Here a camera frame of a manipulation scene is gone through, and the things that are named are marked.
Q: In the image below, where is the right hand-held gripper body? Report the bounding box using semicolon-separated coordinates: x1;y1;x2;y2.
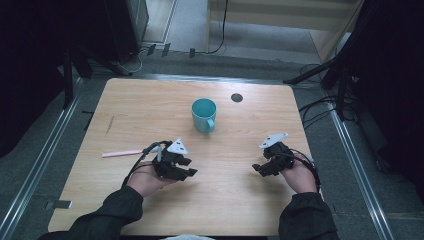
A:
258;132;296;172

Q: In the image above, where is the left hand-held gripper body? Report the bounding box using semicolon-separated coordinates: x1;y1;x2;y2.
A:
151;138;190;181

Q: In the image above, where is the person's left hand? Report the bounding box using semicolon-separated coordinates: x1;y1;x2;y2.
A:
126;161;177;198

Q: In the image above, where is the person's right hand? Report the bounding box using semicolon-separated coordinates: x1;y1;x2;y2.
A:
279;155;318;195

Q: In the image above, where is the pink toothbrush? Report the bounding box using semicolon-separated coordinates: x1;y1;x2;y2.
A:
101;149;145;159

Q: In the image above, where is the black metal stand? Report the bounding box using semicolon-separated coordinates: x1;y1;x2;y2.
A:
283;19;371;121
61;44;133;110

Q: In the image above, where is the black curtain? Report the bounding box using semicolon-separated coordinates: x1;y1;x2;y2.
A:
0;0;141;159
336;0;424;201

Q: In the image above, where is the light wooden cabinet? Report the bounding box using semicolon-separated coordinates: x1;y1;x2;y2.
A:
205;0;366;64

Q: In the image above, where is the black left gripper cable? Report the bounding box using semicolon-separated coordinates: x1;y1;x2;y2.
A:
121;140;173;188

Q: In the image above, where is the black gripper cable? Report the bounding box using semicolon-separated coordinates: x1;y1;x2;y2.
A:
289;147;322;194
121;140;173;188

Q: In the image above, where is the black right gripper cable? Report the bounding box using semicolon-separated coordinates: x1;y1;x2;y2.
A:
289;147;322;194

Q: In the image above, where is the teal cup with handle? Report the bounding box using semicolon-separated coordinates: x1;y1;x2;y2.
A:
190;97;218;135

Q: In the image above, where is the bundle of black floor cables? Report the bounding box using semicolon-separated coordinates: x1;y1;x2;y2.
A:
298;63;348;131

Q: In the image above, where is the aluminium floor rail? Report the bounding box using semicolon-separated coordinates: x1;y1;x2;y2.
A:
0;77;84;240
328;102;398;240

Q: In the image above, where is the white floor cable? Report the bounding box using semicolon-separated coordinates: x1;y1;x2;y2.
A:
116;46;149;76

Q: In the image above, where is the small metal bracket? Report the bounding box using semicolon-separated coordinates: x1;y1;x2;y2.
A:
44;199;73;211

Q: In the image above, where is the black hanging cable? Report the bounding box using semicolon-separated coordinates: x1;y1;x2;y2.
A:
194;0;230;56

